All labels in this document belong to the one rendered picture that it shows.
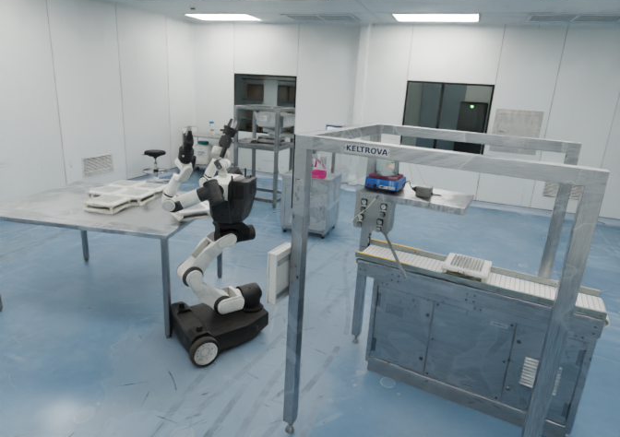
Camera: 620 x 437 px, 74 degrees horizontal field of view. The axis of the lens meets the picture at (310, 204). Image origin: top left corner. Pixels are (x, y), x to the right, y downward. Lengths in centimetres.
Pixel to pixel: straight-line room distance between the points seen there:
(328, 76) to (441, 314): 583
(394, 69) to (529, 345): 569
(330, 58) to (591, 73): 405
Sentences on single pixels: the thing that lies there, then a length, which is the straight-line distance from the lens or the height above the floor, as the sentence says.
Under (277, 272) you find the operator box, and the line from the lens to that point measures 195.
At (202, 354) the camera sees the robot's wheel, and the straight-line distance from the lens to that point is 300.
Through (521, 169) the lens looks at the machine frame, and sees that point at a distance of 162.
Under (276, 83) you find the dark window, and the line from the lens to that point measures 820.
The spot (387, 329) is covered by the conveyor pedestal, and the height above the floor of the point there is 35.
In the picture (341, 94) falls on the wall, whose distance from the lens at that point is 775.
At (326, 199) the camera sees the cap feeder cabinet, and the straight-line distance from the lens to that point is 502.
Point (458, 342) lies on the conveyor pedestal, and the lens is 274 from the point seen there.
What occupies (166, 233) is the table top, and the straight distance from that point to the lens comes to 298.
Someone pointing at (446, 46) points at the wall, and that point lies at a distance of 750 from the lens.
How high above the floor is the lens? 184
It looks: 16 degrees down
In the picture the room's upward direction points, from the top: 3 degrees clockwise
